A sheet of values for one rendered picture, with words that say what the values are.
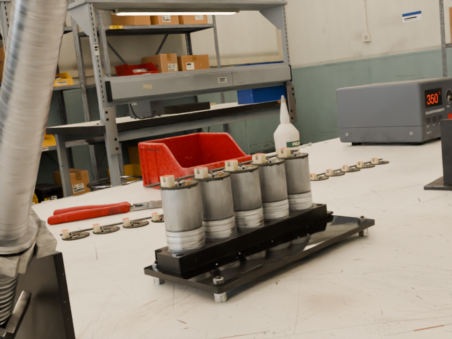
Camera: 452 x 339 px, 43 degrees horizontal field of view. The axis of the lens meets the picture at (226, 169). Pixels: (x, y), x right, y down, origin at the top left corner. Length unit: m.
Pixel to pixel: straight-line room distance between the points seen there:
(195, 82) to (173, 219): 2.82
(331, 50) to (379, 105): 5.39
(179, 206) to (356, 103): 0.63
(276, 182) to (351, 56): 5.75
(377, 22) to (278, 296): 5.67
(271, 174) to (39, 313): 0.25
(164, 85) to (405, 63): 3.22
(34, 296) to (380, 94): 0.78
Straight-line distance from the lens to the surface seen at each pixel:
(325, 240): 0.39
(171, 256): 0.35
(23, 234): 0.16
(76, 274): 0.43
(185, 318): 0.32
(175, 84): 3.09
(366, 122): 0.94
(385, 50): 5.91
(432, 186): 0.58
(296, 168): 0.43
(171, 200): 0.35
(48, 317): 0.19
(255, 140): 6.35
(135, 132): 3.02
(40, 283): 0.19
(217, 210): 0.37
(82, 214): 0.61
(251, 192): 0.39
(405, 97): 0.90
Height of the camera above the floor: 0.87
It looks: 8 degrees down
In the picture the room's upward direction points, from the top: 6 degrees counter-clockwise
